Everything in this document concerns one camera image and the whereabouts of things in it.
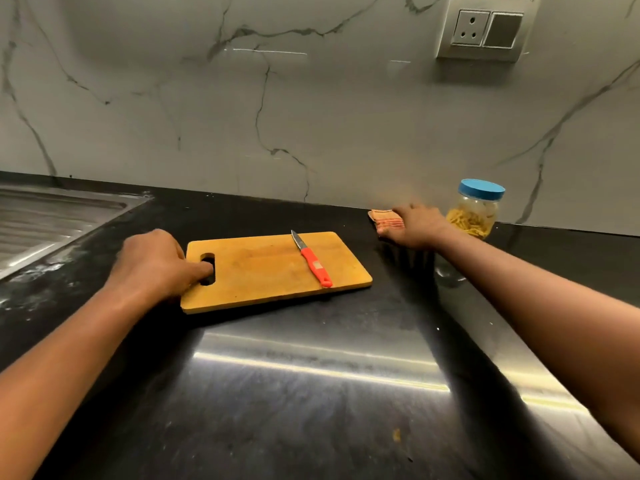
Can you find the person's left hand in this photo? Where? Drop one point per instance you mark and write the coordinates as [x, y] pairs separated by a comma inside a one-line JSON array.
[[150, 267]]

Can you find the steel sink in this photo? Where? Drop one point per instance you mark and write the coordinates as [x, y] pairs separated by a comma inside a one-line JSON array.
[[45, 224]]

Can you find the person's left forearm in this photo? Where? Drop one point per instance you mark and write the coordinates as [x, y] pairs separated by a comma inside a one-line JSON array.
[[60, 364]]

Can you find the grey wall switch plate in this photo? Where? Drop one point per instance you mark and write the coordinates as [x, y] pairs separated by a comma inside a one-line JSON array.
[[487, 27]]

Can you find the wooden cutting board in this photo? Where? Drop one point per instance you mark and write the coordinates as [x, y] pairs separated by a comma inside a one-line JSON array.
[[265, 269]]

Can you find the orange checked cloth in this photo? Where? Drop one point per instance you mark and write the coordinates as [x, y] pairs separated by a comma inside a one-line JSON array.
[[387, 218]]

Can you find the blue-lidded plastic jar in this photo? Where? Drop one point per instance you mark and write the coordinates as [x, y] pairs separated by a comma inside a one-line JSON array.
[[477, 209]]

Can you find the blue jar lid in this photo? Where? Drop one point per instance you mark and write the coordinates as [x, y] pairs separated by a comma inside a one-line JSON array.
[[481, 189]]

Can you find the person's right hand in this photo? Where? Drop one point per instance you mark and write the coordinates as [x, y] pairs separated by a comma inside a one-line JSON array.
[[420, 229]]

